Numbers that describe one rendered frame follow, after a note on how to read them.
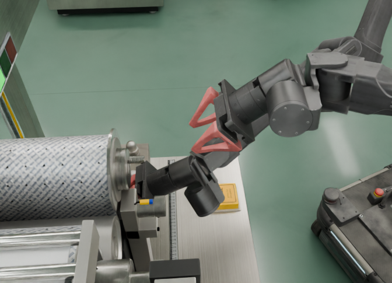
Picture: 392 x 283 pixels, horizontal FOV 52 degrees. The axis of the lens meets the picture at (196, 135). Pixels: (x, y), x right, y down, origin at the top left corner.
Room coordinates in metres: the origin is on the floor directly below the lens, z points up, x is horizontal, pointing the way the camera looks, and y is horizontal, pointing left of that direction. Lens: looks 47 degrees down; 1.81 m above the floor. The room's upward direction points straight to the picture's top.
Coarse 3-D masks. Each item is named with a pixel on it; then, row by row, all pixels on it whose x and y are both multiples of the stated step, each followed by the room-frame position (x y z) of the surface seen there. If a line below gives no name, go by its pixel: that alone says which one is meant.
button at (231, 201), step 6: (222, 186) 0.64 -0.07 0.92; (228, 186) 0.64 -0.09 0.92; (234, 186) 0.64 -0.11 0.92; (228, 192) 0.62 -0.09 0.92; (234, 192) 0.62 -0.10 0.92; (228, 198) 0.60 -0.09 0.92; (234, 198) 0.60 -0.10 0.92; (222, 204) 0.58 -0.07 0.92; (228, 204) 0.58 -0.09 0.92; (234, 204) 0.59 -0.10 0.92
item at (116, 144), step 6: (114, 138) 0.47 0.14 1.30; (114, 144) 0.46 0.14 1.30; (114, 150) 0.45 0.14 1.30; (114, 156) 0.44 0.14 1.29; (114, 162) 0.43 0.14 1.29; (114, 168) 0.42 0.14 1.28; (114, 174) 0.41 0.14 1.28; (114, 180) 0.40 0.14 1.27; (114, 186) 0.39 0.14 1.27; (114, 192) 0.39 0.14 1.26; (120, 192) 0.42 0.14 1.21; (120, 198) 0.41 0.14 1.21
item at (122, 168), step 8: (120, 152) 0.45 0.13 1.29; (128, 152) 0.48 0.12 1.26; (120, 160) 0.43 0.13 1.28; (128, 160) 0.46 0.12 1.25; (120, 168) 0.42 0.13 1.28; (128, 168) 0.45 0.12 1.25; (120, 176) 0.41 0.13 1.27; (128, 176) 0.44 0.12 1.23; (120, 184) 0.41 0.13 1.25; (128, 184) 0.42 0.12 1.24
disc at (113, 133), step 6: (114, 132) 0.49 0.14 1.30; (108, 138) 0.45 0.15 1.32; (108, 144) 0.44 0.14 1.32; (120, 144) 0.51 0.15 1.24; (108, 150) 0.43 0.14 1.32; (108, 156) 0.42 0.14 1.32; (108, 162) 0.41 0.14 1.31; (108, 168) 0.40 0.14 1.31; (108, 174) 0.39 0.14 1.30; (108, 180) 0.39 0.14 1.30; (108, 186) 0.38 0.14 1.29; (108, 192) 0.38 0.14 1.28; (114, 198) 0.38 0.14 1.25; (114, 204) 0.37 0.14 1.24; (120, 204) 0.41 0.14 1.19; (114, 210) 0.37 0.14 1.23
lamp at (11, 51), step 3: (9, 39) 0.92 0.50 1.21; (9, 42) 0.91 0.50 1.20; (12, 42) 0.93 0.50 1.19; (6, 45) 0.89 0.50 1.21; (9, 45) 0.90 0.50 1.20; (12, 45) 0.92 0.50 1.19; (6, 48) 0.88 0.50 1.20; (9, 48) 0.90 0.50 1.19; (12, 48) 0.91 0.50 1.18; (9, 51) 0.89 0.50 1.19; (12, 51) 0.91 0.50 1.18; (15, 51) 0.92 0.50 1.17; (9, 54) 0.88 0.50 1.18; (12, 54) 0.90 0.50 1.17; (15, 54) 0.92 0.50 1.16; (12, 57) 0.89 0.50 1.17; (12, 60) 0.89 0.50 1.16
